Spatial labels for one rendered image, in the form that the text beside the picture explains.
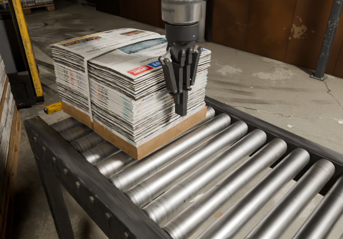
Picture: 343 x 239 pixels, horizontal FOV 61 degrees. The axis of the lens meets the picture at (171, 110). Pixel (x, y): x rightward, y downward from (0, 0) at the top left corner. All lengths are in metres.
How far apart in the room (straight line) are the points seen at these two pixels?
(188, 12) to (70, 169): 0.47
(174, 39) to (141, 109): 0.18
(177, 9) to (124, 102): 0.24
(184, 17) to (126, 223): 0.43
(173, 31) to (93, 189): 0.39
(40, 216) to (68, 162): 1.04
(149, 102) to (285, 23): 3.19
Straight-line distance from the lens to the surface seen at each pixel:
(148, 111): 0.71
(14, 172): 2.13
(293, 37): 3.78
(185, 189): 0.69
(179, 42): 0.65
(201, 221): 0.65
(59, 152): 0.84
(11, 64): 2.91
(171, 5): 0.63
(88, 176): 0.74
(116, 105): 0.73
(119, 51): 0.82
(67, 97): 0.94
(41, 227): 1.77
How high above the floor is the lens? 1.29
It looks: 30 degrees down
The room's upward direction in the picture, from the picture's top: straight up
